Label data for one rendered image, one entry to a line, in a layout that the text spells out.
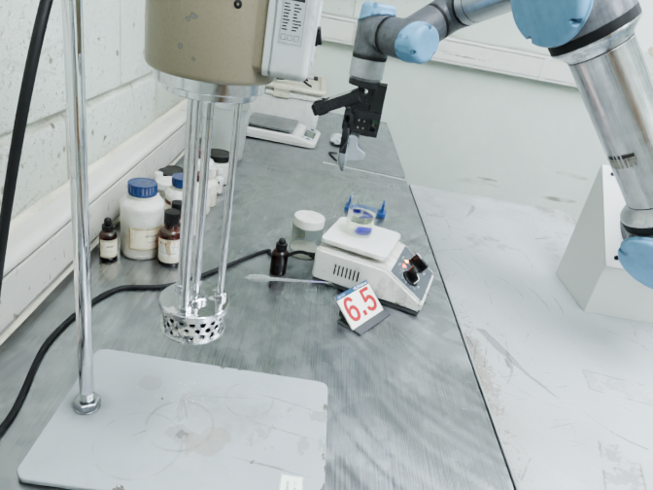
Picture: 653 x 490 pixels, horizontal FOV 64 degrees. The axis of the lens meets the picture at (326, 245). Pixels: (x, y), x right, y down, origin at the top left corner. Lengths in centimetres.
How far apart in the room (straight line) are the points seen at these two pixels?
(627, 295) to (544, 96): 145
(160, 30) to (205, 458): 41
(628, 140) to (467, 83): 157
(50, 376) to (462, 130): 199
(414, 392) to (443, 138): 175
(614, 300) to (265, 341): 68
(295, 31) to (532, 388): 62
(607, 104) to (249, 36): 55
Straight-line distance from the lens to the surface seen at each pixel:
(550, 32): 78
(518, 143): 247
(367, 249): 89
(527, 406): 81
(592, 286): 112
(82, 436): 63
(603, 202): 114
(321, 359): 76
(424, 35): 107
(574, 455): 77
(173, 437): 62
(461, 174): 245
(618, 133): 84
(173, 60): 41
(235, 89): 41
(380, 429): 68
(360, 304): 85
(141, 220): 91
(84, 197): 52
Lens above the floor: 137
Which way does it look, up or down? 26 degrees down
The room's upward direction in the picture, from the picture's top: 11 degrees clockwise
